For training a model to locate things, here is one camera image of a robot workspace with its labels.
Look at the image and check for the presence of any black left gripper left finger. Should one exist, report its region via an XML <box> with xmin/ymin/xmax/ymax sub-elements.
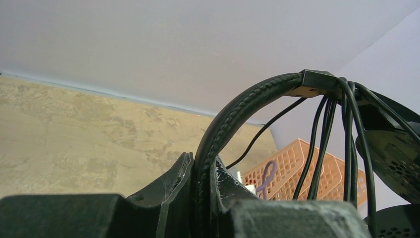
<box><xmin>0</xmin><ymin>153</ymin><xmax>194</xmax><ymax>238</ymax></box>

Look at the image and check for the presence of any black headband headset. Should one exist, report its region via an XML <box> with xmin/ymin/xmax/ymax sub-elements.
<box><xmin>190</xmin><ymin>69</ymin><xmax>420</xmax><ymax>238</ymax></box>

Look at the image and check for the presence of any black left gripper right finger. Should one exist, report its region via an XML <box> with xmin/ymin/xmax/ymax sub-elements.
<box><xmin>210</xmin><ymin>158</ymin><xmax>370</xmax><ymax>238</ymax></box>

